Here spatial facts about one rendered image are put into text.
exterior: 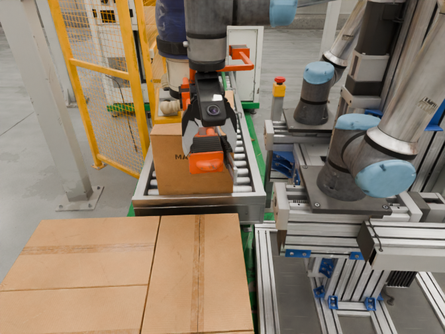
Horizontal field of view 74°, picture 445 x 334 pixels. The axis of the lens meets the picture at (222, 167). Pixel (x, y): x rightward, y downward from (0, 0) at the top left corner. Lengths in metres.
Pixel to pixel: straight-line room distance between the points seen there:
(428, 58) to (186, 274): 1.08
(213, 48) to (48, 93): 1.79
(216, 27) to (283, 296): 1.38
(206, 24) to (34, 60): 1.74
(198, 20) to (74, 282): 1.14
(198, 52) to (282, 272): 1.40
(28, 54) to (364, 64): 1.85
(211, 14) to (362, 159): 0.46
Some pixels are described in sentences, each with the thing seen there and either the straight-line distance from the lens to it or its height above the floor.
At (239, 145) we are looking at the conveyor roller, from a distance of 2.15.
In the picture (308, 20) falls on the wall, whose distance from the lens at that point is 10.22.
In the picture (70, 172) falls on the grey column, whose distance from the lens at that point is 2.53.
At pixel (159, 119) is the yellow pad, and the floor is 1.14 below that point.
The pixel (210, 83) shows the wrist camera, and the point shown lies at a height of 1.42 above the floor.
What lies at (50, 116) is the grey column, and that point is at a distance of 2.33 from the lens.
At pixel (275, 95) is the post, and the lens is 1.91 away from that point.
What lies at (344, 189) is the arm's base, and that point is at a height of 1.07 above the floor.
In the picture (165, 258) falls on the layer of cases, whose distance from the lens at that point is 1.38.
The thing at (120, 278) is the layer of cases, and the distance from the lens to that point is 1.36.
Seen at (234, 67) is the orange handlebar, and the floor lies 1.26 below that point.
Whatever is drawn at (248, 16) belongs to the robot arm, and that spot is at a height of 1.53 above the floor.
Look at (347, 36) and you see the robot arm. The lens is 1.39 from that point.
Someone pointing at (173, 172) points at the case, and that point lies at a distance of 1.53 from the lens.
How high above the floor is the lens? 1.60
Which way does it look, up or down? 34 degrees down
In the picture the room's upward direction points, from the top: straight up
